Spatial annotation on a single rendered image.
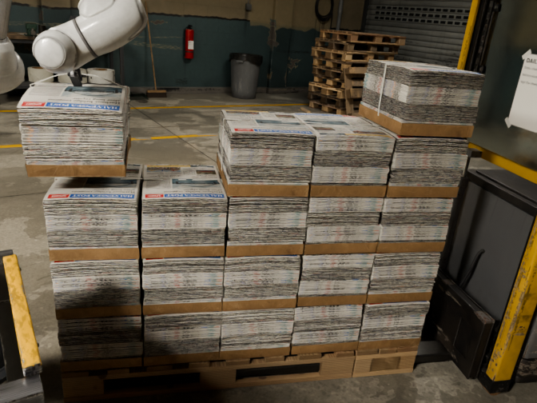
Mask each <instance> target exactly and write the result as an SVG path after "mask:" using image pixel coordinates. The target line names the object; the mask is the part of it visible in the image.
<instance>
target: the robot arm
mask: <svg viewBox="0 0 537 403"><path fill-rule="evenodd" d="M11 3H12V0H0V94H4V93H6V92H9V91H11V90H13V89H15V88H16V87H18V86H19V85H20V84H21V83H22V81H23V78H24V76H25V68H24V64H23V61H22V59H21V58H20V56H19V55H18V54H17V53H16V52H15V51H14V45H13V43H12V42H11V40H9V38H8V37H7V30H8V25H9V20H10V9H11ZM78 9H79V14H80V16H71V15H70V19H69V21H68V22H66V23H63V24H61V25H59V26H55V27H51V28H49V30H46V31H43V32H41V33H40V34H39V35H38V36H37V37H36V38H35V40H34V43H33V56H35V58H36V59H37V61H38V63H39V65H40V67H42V68H43V69H45V70H47V71H49V72H51V73H54V74H66V73H67V75H68V76H69V77H70V80H71V82H72V83H73V86H80V87H82V78H86V75H84V74H82V73H81V70H80V67H81V66H83V65H85V64H86V63H87V62H90V61H91V60H93V59H95V58H97V57H99V56H101V55H103V54H107V53H109V52H112V51H114V50H116V49H118V48H120V47H122V46H124V45H125V44H127V43H128V42H130V41H132V40H133V39H135V38H136V37H137V36H138V35H139V34H140V33H141V32H142V31H143V30H144V29H145V27H146V23H147V22H148V18H147V15H146V12H145V8H144V6H143V4H142V2H141V0H80V2H79V3H78Z"/></svg>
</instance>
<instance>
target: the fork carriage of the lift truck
mask: <svg viewBox="0 0 537 403"><path fill-rule="evenodd" d="M437 273H438V274H436V276H437V277H435V283H434V286H433V289H432V297H431V300H430V301H429V302H430V305H429V306H430V307H429V310H428V313H427V314H426V315H425V319H424V327H425V328H426V330H427V331H428V332H429V333H430V334H431V335H432V336H433V338H434V339H435V340H436V341H438V340H440V342H441V343H442V344H443V345H444V347H445V348H446V349H447V350H448V352H449V353H450V358H451V360H452V361H453V362H454V363H455V365H456V366H457V367H458V368H459V370H460V371H461V372H462V374H463V375H464V376H465V377H466V378H467V379H469V378H472V377H474V378H477V377H478V375H479V371H480V368H481V365H482V362H483V358H484V355H485V353H486V350H487V345H488V342H489V340H490V337H491V332H492V330H493V327H494V324H495V320H494V319H493V318H492V317H491V316H490V315H489V314H488V313H486V312H485V311H484V310H483V309H482V308H481V307H480V306H479V305H478V304H477V303H476V302H475V301H474V300H472V299H471V298H470V297H469V296H468V295H467V294H466V293H465V292H464V291H463V290H462V289H461V288H460V287H459V286H458V285H457V284H456V283H455V282H454V281H453V280H452V279H451V278H450V277H449V276H448V275H447V274H445V273H444V272H443V271H442V270H441V269H440V268H438V271H437Z"/></svg>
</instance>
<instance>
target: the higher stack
mask: <svg viewBox="0 0 537 403"><path fill-rule="evenodd" d="M368 63H369V64H368V67H367V71H366V73H365V79H364V82H363V83H364V87H363V92H362V99H361V100H362V102H360V104H362V105H364V106H367V107H368V108H370V109H372V110H375V111H377V112H378V116H379V113H381V114H384V115H386V116H388V117H390V118H392V119H394V120H397V121H398V122H401V123H415V124H434V125H454V126H473V125H472V124H473V123H476V118H477V116H478V115H477V113H478V112H479V111H478V109H477V108H479V107H478V106H477V105H478V104H479V103H478V101H479V96H480V93H482V92H481V89H482V88H483V86H482V85H483V84H482V83H484V80H483V79H485V78H486V77H485V76H486V75H483V74H479V73H476V72H472V71H466V70H457V68H455V69H452V68H450V67H446V66H441V65H435V64H427V63H420V62H399V61H387V60H369V62H368ZM478 95H479V96H478ZM358 118H362V119H364V120H365V121H366V122H369V123H370V124H371V125H375V127H376V128H379V129H381V130H383V131H385V132H386V133H388V134H390V135H392V136H393V137H394V138H395V139H396V140H395V141H394V142H395V144H394V148H393V147H392V148H393V151H392V158H390V159H391V162H390V164H389V165H390V166H389V167H390V168H389V172H388V174H387V182H386V184H387V185H389V187H390V186H430V187H458V184H459V182H460V180H461V178H460V177H462V175H461V173H462V171H461V170H463V169H464V167H465V161H466V159H467V155H466V152H467V148H469V147H468V145H469V141H468V140H466V139H464V138H457V137H432V136H407V135H399V134H396V133H394V132H392V131H391V130H388V129H386V128H384V127H383V126H381V125H379V124H377V123H375V122H373V121H371V120H369V119H367V118H366V117H358ZM382 198H383V199H384V201H383V205H382V206H383V207H382V209H381V210H382V212H381V213H380V218H379V222H378V224H379V225H380V234H379V237H378V239H376V240H377V241H378V242H379V244H380V243H397V242H444V240H446V235H447V232H448V223H449V220H450V217H451V208H452V203H453V199H452V198H388V197H387V196H384V197H382ZM373 254H374V255H375V257H374V260H373V263H372V272H371V275H370V276H369V277H370V279H369V283H368V288H367V294H368V295H369V294H384V293H422V292H431V291H432V289H433V286H434V283H435V277H437V276H436V274H438V273H437V271H438V268H439V265H438V264H439V263H438V262H440V260H439V259H440V252H407V253H377V252H375V253H373ZM362 305H363V306H362V307H363V309H362V313H361V314H362V315H361V316H362V318H361V326H360V332H359V336H358V341H359V343H360V342H364V341H384V340H396V339H409V338H420V336H422V335H421V333H422V330H423V326H424V319H425V315H426V314H427V313H428V310H429V307H430V306H429V305H430V302H429V301H402V302H386V303H370V304H366V303H365V304H362ZM417 349H418V346H417V345H416V346H405V347H395V348H384V349H364V350H354V354H355V356H356V357H355V360H354V364H353V368H352V377H366V376H376V375H385V374H395V373H412V370H413V366H414V363H415V359H416V354H417Z"/></svg>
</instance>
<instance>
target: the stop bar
mask: <svg viewBox="0 0 537 403"><path fill-rule="evenodd" d="M3 263H4V268H5V272H6V281H7V285H8V290H9V295H10V304H11V308H12V313H13V317H14V326H15V330H16V335H17V340H18V348H19V353H20V358H21V363H22V371H23V376H24V377H28V376H31V375H34V374H37V373H41V372H42V362H41V358H40V354H39V351H38V347H39V343H38V342H37V341H36V337H35V333H34V327H33V323H32V320H31V316H30V310H29V306H28V302H27V299H26V292H25V289H24V285H23V281H22V275H21V267H19V264H18V258H17V255H16V254H11V255H6V256H3Z"/></svg>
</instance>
